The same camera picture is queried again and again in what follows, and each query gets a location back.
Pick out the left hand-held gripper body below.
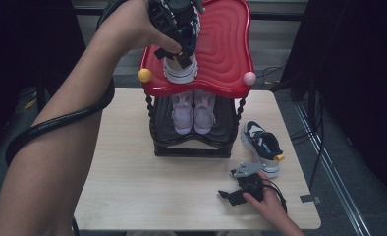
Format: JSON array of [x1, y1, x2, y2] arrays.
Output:
[[147, 0, 206, 56]]

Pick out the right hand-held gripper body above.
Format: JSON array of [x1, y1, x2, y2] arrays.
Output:
[[230, 162, 265, 203]]

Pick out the navy and white sneaker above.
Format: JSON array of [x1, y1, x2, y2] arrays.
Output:
[[161, 0, 202, 85], [240, 120, 286, 180]]

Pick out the red and black shoe rack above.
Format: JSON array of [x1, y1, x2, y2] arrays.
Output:
[[138, 0, 258, 159]]

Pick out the pink child sandal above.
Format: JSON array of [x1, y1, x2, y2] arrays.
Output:
[[171, 91, 194, 136]]

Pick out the pair of pink-white sneakers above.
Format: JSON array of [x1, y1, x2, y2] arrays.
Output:
[[193, 89, 217, 136]]

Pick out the person's right hand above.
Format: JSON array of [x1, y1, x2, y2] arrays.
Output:
[[242, 172, 289, 227]]

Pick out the person's left hand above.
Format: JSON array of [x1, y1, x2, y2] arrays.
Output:
[[96, 0, 183, 56]]

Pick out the grey tape piece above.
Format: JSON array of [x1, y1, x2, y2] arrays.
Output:
[[300, 194, 323, 205]]

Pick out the black curtain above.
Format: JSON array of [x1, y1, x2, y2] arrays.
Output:
[[279, 0, 387, 205], [0, 0, 97, 155]]

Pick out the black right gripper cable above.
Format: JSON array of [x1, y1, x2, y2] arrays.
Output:
[[263, 178, 288, 214]]

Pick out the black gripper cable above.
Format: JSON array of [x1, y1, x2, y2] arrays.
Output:
[[263, 178, 288, 214], [5, 0, 129, 236]]

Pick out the black floor cables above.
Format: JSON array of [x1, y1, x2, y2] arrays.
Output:
[[289, 94, 325, 191]]

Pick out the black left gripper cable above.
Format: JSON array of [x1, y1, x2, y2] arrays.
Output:
[[5, 0, 129, 236]]

